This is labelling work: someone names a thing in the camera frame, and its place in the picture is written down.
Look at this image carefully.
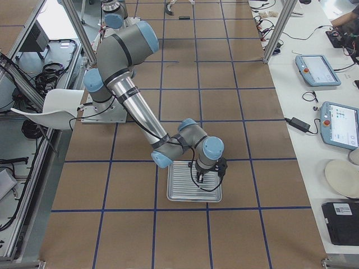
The aluminium frame column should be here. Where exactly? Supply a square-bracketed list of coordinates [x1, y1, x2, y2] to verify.
[263, 0, 296, 63]

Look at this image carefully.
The black flat box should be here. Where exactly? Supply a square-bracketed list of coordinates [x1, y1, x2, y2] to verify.
[321, 202, 358, 246]

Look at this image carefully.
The white plastic chair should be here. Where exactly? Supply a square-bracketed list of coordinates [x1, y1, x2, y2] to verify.
[11, 89, 84, 130]

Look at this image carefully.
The black power brick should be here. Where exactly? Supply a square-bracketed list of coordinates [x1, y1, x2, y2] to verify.
[285, 117, 310, 133]

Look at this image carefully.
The far teach pendant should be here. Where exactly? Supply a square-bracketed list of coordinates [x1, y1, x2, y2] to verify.
[295, 54, 341, 87]

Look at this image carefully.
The silver ribbed metal tray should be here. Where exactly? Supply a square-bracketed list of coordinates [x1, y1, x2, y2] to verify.
[167, 161, 222, 203]

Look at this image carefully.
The near teach pendant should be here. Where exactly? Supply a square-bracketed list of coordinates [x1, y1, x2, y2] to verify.
[320, 101, 358, 150]

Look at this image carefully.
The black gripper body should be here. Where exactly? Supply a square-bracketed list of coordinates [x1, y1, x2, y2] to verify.
[195, 157, 228, 179]

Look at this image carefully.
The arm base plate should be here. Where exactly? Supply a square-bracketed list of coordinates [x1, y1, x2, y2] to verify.
[81, 95, 127, 124]

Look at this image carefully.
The teach pendant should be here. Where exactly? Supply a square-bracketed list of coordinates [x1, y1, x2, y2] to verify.
[295, 54, 341, 87]
[320, 101, 358, 150]

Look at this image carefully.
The beige round plate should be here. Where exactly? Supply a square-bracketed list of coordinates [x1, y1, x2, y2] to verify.
[325, 160, 358, 199]

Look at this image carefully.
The olive brake shoe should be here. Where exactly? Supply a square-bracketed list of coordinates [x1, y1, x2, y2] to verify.
[164, 1, 176, 16]

